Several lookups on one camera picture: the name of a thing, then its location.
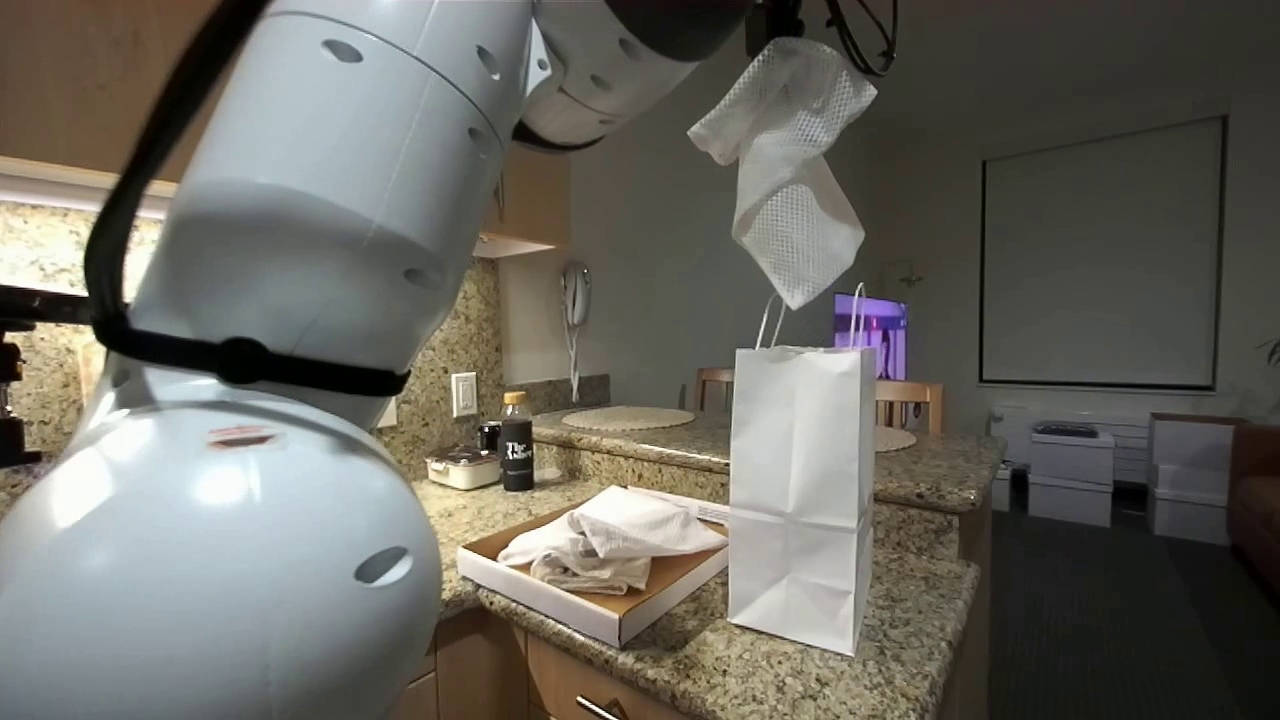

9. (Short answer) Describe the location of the white wall phone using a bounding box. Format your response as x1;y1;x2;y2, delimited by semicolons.
558;258;591;402

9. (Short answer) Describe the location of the black arm strap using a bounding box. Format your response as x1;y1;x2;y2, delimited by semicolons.
87;308;412;400

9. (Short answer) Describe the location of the wooden tray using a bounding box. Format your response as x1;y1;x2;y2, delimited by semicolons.
453;513;735;655

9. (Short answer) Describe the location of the white paper bag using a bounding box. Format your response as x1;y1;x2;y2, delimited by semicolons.
723;279;880;661

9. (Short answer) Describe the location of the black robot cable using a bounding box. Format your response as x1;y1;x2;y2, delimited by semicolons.
82;0;899;353

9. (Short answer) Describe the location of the brown sofa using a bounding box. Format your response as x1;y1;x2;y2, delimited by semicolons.
1227;421;1280;596

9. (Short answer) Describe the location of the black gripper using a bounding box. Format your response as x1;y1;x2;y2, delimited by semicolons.
742;0;837;61

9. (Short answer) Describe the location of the wooden cabinet drawer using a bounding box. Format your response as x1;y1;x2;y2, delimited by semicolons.
513;631;696;720

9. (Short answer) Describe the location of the dark bottle with label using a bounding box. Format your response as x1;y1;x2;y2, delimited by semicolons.
497;386;542;494

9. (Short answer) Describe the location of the white storage box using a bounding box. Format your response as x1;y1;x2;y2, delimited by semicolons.
1149;461;1236;547
1026;476;1121;530
1149;410;1236;470
1026;421;1121;489

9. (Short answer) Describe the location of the small white dish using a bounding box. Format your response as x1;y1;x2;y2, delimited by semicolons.
426;451;506;493

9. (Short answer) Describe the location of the white projector screen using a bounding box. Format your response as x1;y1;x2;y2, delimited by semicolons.
975;113;1233;391

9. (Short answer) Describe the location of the wooden dining chair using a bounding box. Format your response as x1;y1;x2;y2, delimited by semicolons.
681;364;735;417
873;374;947;440

